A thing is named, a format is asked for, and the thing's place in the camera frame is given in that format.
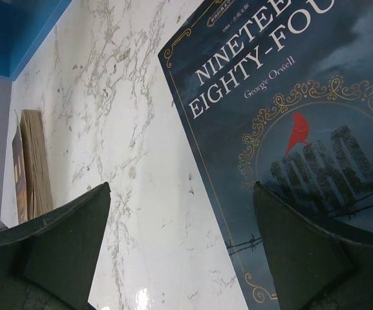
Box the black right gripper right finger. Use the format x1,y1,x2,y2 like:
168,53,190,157
253,182,373,309

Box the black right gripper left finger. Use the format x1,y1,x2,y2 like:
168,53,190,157
0,182,111,309

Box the Nineteen Eighty-Four dark book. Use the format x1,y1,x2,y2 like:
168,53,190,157
158,1,373,309

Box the orange night street book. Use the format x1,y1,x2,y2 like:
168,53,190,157
12,109,54,224

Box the blue pink yellow bookshelf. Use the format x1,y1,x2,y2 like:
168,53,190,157
0,0,71,81

